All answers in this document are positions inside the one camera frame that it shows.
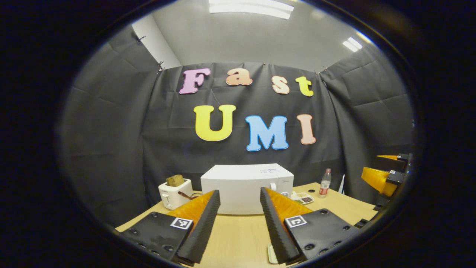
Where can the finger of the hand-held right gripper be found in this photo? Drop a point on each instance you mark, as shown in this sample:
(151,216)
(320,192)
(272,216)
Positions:
(373,176)
(390,163)

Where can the ceiling light panel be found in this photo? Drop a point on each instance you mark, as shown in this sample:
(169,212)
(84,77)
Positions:
(352,44)
(251,8)

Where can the white toaster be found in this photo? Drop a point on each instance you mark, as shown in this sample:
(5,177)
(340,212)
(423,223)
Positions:
(174,195)

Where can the white rectangular tray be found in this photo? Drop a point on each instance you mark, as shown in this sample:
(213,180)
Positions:
(271,255)

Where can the white panel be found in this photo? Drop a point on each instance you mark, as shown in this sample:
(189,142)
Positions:
(342,185)

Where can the white divided dish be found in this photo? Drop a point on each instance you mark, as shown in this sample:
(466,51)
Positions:
(303,198)

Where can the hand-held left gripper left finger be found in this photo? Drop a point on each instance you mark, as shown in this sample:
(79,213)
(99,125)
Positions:
(200,227)

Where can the black backdrop cloth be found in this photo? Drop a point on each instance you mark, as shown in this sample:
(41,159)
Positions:
(130,149)

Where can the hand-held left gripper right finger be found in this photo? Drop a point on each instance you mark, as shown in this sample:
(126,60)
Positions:
(277,227)

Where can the brown bread slice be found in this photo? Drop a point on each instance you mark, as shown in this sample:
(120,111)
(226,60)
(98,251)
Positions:
(174,181)

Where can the white microwave oven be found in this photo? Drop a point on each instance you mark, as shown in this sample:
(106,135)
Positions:
(238,186)

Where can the brown wooden spoon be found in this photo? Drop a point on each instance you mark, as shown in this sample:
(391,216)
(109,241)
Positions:
(185,195)

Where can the clear bottle with red label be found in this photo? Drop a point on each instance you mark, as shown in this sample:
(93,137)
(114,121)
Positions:
(324,186)

